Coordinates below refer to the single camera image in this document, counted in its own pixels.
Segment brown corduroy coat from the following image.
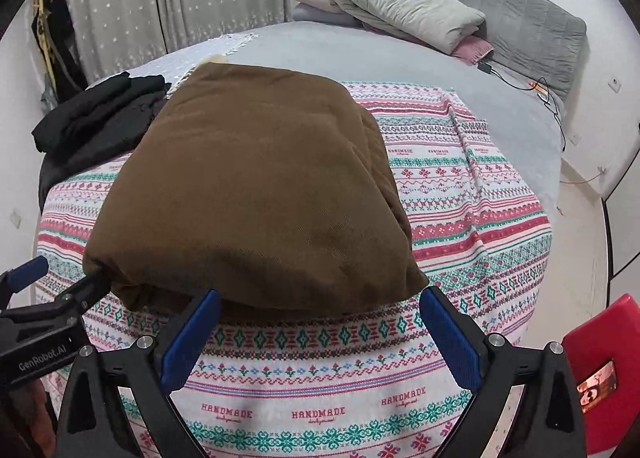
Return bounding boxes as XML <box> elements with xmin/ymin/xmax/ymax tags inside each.
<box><xmin>82</xmin><ymin>63</ymin><xmax>427</xmax><ymax>320</ymax></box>

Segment hanging black clothes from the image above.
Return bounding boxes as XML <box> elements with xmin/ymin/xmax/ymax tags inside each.
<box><xmin>32</xmin><ymin>0</ymin><xmax>88</xmax><ymax>106</ymax></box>

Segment patterned pink knit blanket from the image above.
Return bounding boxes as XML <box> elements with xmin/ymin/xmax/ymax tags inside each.
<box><xmin>36</xmin><ymin>66</ymin><xmax>552</xmax><ymax>457</ymax></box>

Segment smartphone on chair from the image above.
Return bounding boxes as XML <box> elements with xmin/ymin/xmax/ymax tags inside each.
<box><xmin>577</xmin><ymin>360</ymin><xmax>617</xmax><ymax>414</ymax></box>

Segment black folded garment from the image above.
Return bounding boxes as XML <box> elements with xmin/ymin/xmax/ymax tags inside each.
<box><xmin>32</xmin><ymin>72</ymin><xmax>170</xmax><ymax>207</ymax></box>

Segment grey bed sheet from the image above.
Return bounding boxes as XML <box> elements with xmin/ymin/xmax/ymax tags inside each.
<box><xmin>86</xmin><ymin>19</ymin><xmax>566</xmax><ymax>211</ymax></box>

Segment dusty pink folded blanket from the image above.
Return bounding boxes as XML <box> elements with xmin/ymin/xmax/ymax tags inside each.
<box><xmin>451</xmin><ymin>35</ymin><xmax>494</xmax><ymax>66</ymax></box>

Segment grey quilted headboard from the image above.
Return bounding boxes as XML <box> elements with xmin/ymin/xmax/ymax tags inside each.
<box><xmin>458</xmin><ymin>0</ymin><xmax>587</xmax><ymax>99</ymax></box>

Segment folded light grey duvet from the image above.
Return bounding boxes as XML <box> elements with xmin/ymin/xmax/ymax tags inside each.
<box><xmin>333</xmin><ymin>0</ymin><xmax>485</xmax><ymax>54</ymax></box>

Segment black charger cable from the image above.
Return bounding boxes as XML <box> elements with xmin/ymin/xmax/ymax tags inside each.
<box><xmin>476</xmin><ymin>59</ymin><xmax>569</xmax><ymax>153</ymax></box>

